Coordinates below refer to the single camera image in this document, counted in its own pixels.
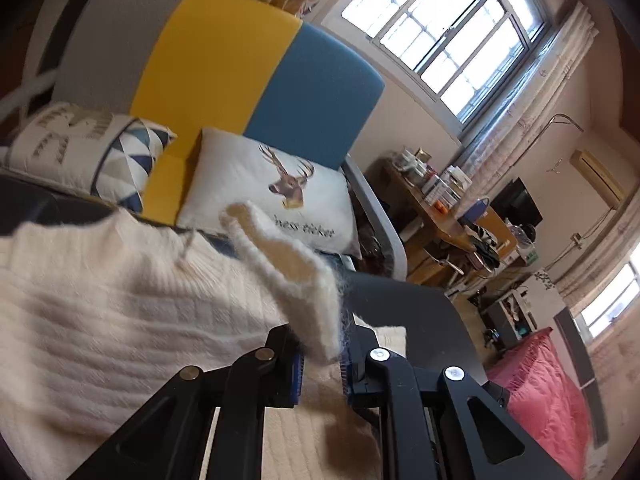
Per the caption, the grey yellow blue sofa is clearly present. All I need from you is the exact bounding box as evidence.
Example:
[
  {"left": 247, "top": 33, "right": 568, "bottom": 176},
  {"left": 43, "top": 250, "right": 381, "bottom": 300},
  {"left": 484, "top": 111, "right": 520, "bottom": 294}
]
[{"left": 0, "top": 0, "right": 408, "bottom": 281}]

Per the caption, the cream knitted sweater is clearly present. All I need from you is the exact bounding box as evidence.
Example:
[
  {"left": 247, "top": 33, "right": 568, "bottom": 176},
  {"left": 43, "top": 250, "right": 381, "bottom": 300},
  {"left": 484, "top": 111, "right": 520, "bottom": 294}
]
[{"left": 0, "top": 201, "right": 408, "bottom": 480}]

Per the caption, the beige air conditioner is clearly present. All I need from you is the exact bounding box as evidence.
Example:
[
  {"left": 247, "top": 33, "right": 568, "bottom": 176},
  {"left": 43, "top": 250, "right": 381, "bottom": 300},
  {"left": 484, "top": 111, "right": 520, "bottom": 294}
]
[{"left": 570, "top": 149, "right": 626, "bottom": 208}]

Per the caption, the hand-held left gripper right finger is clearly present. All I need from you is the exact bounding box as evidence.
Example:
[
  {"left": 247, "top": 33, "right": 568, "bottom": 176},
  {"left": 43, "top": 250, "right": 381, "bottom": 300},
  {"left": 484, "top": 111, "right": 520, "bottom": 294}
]
[{"left": 340, "top": 322, "right": 573, "bottom": 480}]

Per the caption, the cat print pillow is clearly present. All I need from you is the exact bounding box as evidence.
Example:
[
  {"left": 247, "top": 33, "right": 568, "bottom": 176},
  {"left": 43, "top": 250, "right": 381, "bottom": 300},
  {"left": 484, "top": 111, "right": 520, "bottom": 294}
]
[{"left": 0, "top": 101, "right": 178, "bottom": 213}]

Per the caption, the black monitor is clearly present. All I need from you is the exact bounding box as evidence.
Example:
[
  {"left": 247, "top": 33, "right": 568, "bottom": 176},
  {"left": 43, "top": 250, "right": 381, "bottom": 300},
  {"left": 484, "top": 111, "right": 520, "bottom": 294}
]
[{"left": 492, "top": 178, "right": 543, "bottom": 228}]

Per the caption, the wooden desk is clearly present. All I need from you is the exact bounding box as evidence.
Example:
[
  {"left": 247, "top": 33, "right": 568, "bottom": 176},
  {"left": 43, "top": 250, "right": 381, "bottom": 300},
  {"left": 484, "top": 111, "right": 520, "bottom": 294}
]
[{"left": 367, "top": 157, "right": 518, "bottom": 286}]

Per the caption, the pale sheer curtain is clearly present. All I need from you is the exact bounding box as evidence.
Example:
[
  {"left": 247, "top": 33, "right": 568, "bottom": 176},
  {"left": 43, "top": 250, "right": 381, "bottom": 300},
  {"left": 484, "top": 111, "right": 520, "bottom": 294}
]
[{"left": 455, "top": 2, "right": 601, "bottom": 181}]

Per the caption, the pink blanket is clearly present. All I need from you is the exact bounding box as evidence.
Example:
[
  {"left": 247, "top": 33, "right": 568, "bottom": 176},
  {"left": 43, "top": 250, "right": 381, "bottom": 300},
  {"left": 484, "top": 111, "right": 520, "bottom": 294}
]
[{"left": 487, "top": 327, "right": 593, "bottom": 480}]

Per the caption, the cluster of small desk containers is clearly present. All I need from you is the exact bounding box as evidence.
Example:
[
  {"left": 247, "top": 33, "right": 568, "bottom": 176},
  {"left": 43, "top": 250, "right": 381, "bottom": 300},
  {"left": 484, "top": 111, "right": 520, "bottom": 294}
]
[{"left": 392, "top": 146, "right": 473, "bottom": 206}]

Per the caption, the small window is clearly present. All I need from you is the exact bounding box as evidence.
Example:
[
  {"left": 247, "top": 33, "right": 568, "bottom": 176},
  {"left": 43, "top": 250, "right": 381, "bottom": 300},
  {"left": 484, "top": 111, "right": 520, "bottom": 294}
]
[{"left": 575, "top": 265, "right": 640, "bottom": 346}]

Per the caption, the blue chair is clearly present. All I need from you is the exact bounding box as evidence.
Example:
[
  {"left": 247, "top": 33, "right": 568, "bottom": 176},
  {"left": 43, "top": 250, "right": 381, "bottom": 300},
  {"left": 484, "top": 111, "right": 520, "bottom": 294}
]
[{"left": 460, "top": 197, "right": 491, "bottom": 223}]

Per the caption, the large barred window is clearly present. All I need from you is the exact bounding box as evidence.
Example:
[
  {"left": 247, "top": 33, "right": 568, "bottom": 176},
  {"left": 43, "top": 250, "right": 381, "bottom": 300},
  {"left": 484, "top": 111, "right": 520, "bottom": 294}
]
[{"left": 340, "top": 0, "right": 548, "bottom": 126}]

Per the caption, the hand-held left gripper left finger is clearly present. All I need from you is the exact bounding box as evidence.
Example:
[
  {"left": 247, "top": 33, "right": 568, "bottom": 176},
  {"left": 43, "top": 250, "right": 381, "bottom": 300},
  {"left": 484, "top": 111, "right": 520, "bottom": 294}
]
[{"left": 67, "top": 324, "right": 306, "bottom": 480}]

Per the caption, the deer print pillow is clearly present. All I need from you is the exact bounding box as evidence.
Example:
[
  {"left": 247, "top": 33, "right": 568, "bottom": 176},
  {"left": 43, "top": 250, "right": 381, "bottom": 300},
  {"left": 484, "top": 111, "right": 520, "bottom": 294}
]
[{"left": 176, "top": 127, "right": 363, "bottom": 261}]

